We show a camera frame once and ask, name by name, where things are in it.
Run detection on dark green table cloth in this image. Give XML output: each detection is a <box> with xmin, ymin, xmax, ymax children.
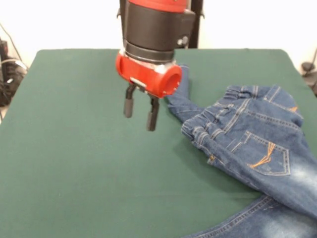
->
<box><xmin>0</xmin><ymin>48</ymin><xmax>317</xmax><ymax>238</ymax></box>

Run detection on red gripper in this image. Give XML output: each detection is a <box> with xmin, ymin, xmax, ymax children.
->
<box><xmin>114</xmin><ymin>50</ymin><xmax>183</xmax><ymax>131</ymax></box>

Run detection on white cable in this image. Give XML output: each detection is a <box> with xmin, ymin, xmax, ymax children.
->
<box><xmin>0</xmin><ymin>57</ymin><xmax>27</xmax><ymax>75</ymax></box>

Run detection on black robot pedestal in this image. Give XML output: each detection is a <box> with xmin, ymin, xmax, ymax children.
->
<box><xmin>115</xmin><ymin>0</ymin><xmax>206</xmax><ymax>50</ymax></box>

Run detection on blue denim jeans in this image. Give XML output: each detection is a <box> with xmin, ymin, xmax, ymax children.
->
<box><xmin>165</xmin><ymin>64</ymin><xmax>317</xmax><ymax>238</ymax></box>

